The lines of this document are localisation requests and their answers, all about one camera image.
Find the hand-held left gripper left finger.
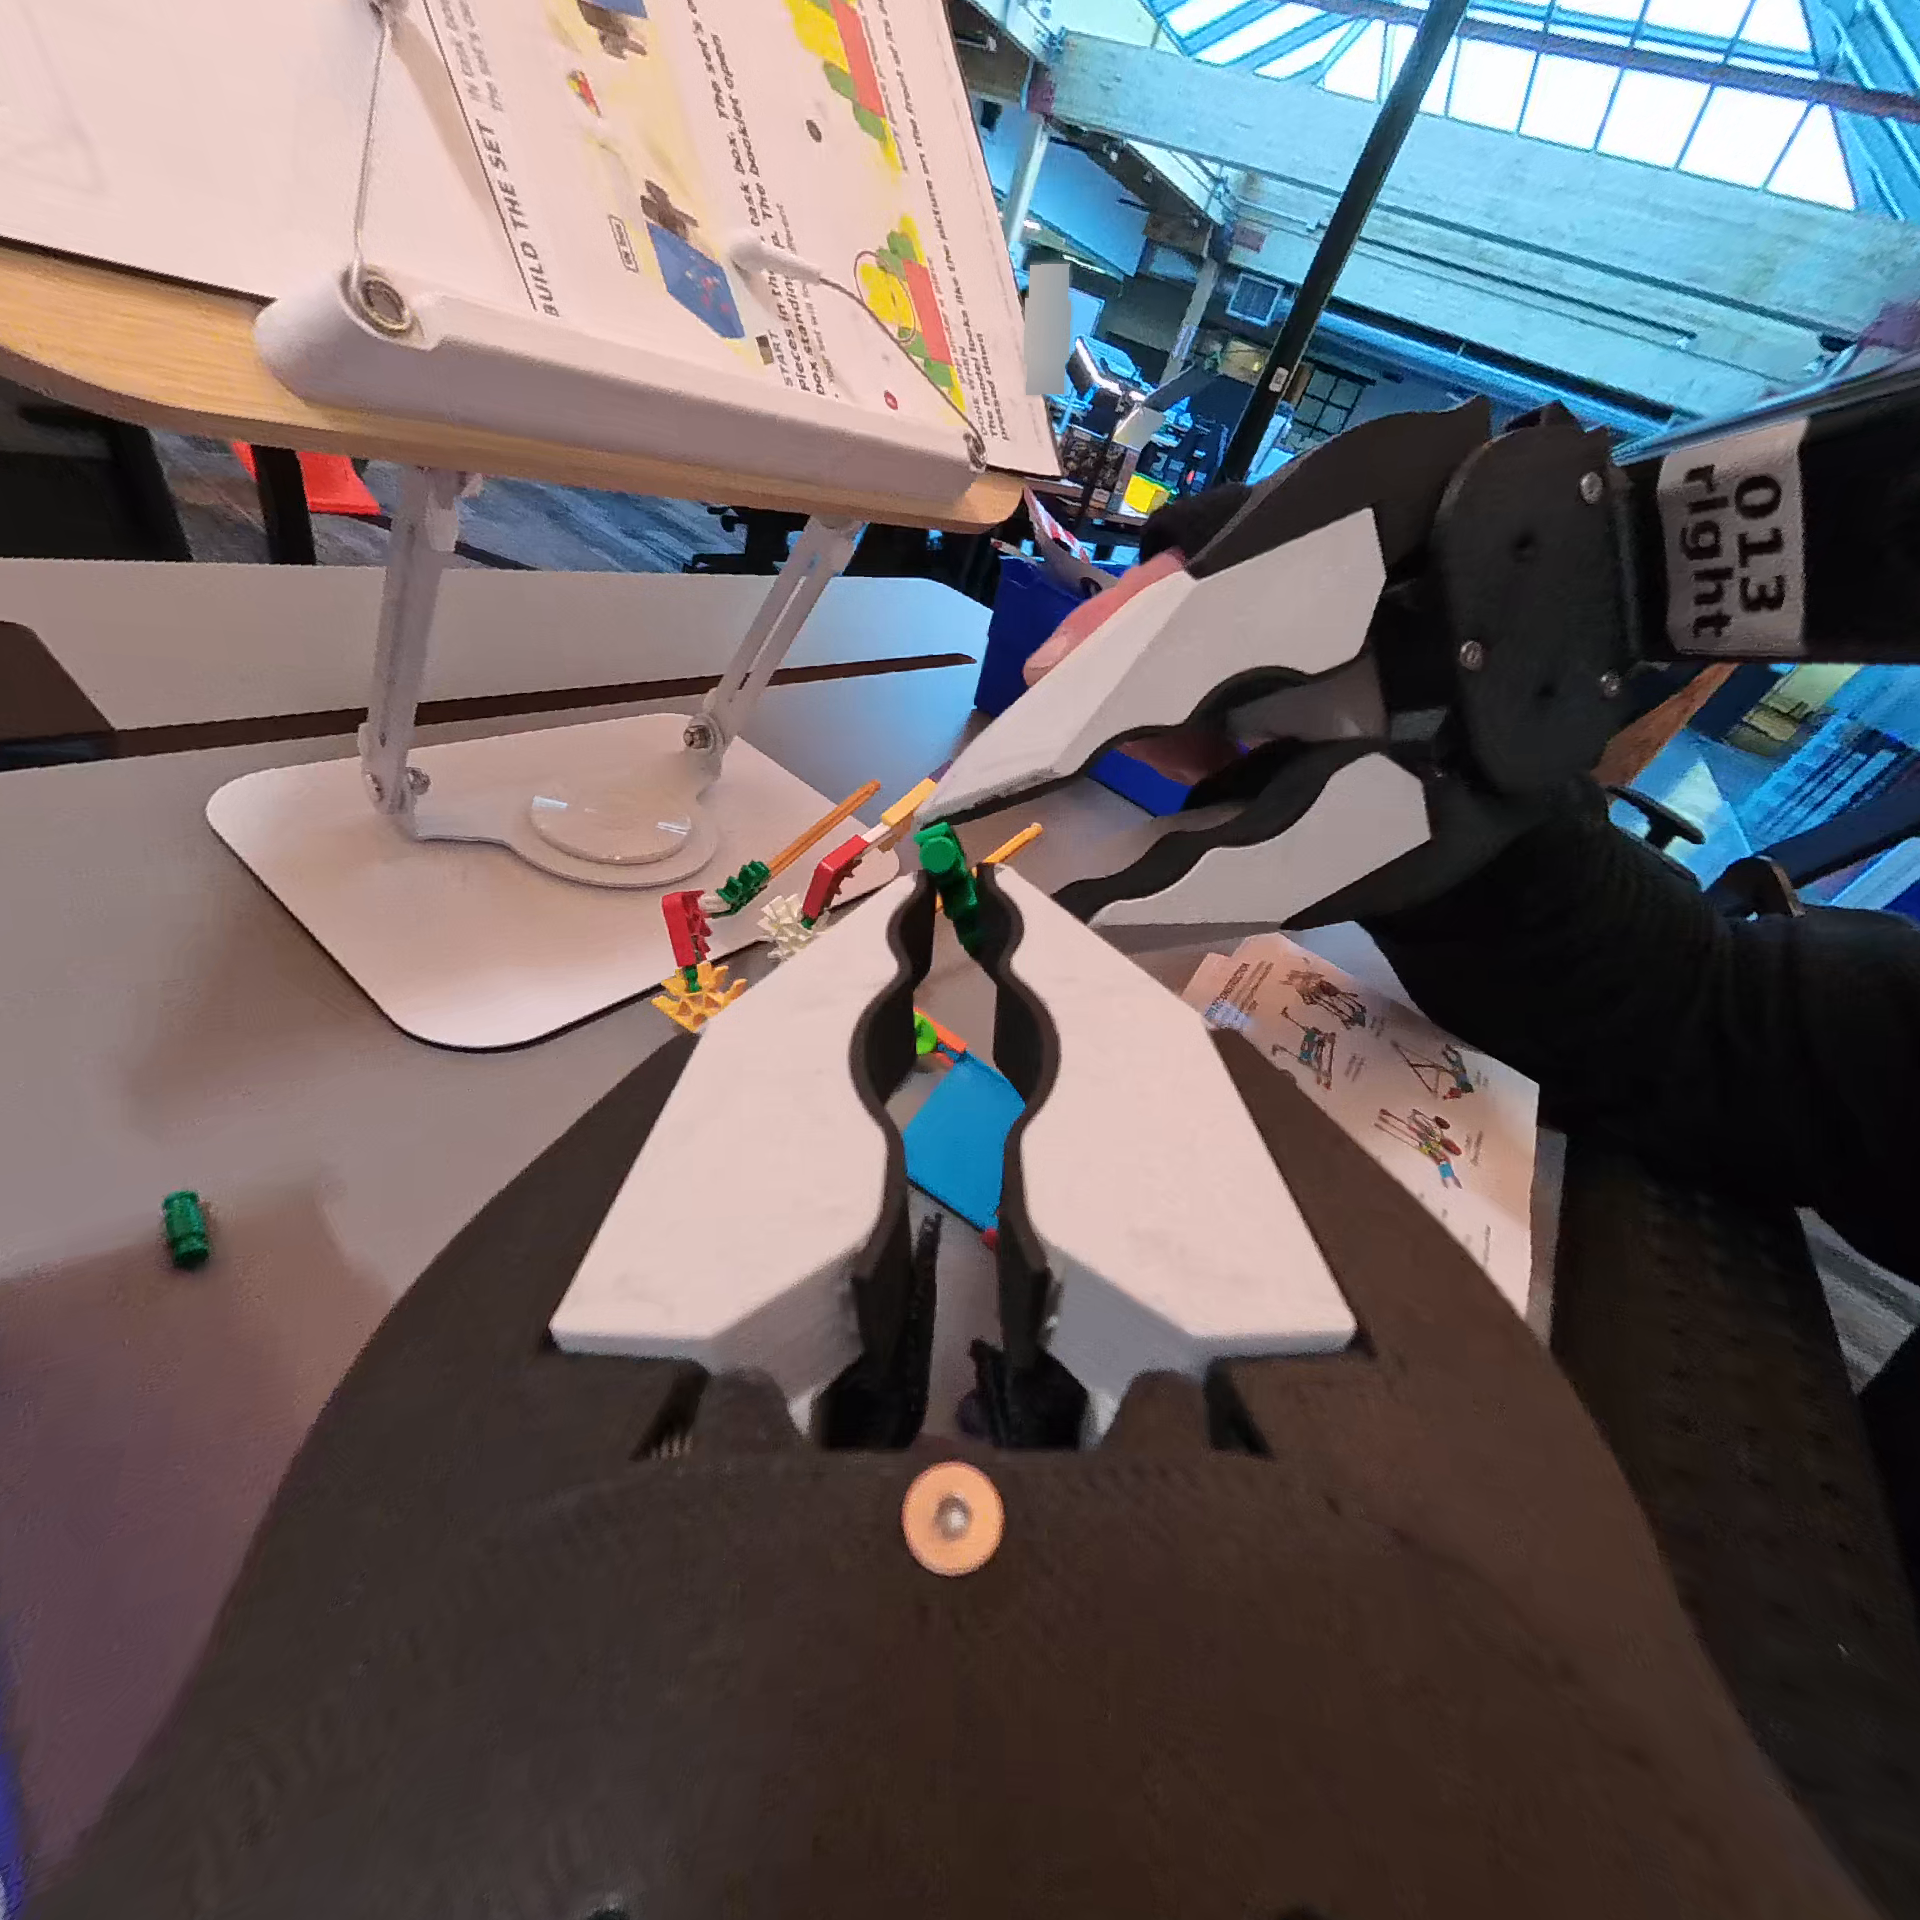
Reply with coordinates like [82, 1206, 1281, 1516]
[547, 870, 939, 1445]

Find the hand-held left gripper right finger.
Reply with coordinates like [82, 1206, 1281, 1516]
[971, 866, 1361, 1445]

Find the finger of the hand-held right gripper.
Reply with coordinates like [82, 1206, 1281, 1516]
[1054, 732, 1441, 928]
[930, 506, 1393, 825]

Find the colourful construction toy model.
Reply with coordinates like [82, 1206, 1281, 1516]
[651, 777, 1048, 1247]

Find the person's right forearm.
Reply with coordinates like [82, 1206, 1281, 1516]
[1357, 780, 1920, 1277]

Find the person's right hand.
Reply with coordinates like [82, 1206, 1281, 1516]
[1024, 549, 1197, 681]

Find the blue plastic box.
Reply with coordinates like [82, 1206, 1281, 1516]
[976, 554, 1203, 817]

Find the illustrated toy leaflet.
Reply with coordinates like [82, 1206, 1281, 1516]
[1181, 929, 1546, 1320]

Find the white book stand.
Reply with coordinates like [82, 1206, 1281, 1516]
[0, 0, 1069, 1052]

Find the black metal pole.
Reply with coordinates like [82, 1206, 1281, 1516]
[1222, 0, 1480, 473]

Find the orange plastic object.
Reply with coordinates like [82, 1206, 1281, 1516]
[230, 440, 369, 518]

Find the printed instruction sheet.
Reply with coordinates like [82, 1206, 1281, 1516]
[0, 0, 1066, 481]

